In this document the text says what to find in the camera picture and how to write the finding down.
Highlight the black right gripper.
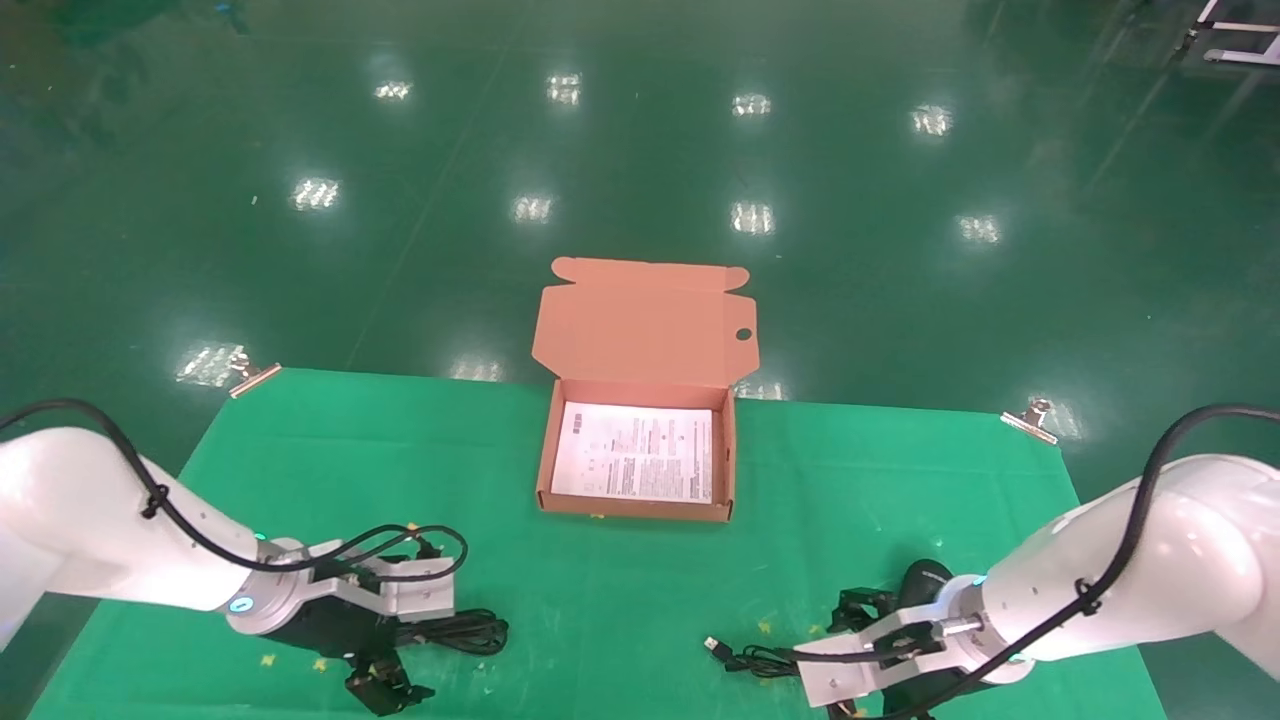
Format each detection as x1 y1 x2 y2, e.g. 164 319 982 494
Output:
833 588 1011 719

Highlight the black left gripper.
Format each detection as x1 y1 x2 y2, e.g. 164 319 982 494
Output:
268 598 438 717

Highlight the black wired computer mouse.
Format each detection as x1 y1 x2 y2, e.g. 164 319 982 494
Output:
703 558 958 683

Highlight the black data cable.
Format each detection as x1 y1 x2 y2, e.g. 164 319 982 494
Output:
395 608 511 658

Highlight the orange cardboard box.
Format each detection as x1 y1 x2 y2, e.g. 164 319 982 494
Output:
531 257 761 524

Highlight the green table mat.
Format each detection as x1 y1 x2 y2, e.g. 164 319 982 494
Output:
25 368 1171 720

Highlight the metal table clip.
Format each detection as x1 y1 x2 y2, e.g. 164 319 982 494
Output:
228 350 284 399
1000 398 1061 446

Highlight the white printed paper sheet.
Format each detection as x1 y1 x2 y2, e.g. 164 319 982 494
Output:
551 402 715 504

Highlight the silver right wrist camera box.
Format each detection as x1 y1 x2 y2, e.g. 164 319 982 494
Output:
795 618 986 709

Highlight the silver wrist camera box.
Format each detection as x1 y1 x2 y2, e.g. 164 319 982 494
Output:
795 618 986 709
310 555 458 623

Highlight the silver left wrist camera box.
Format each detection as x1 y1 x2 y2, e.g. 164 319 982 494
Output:
310 555 458 623

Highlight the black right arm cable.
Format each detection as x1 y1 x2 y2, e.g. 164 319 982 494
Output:
790 403 1280 720

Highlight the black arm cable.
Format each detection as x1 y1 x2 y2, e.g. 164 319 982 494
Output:
790 403 1280 720
0 400 469 584

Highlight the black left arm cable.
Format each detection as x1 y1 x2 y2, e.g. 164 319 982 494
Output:
0 400 469 584

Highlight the white metal frame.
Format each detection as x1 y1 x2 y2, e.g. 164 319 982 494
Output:
1170 0 1280 69

